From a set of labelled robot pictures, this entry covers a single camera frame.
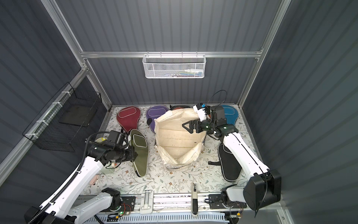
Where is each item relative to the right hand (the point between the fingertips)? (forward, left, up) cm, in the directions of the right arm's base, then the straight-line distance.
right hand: (191, 123), depth 76 cm
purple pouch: (+30, +30, -24) cm, 49 cm away
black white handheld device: (-33, -2, -21) cm, 39 cm away
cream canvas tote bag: (-2, +8, -25) cm, 26 cm away
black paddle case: (-17, -24, -23) cm, 38 cm away
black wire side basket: (-3, +69, +3) cm, 70 cm away
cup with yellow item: (-2, +57, -15) cm, 59 cm away
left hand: (-14, +30, -11) cm, 35 cm away
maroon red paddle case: (+22, +48, -22) cm, 57 cm away
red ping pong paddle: (+35, +13, -23) cm, 44 cm away
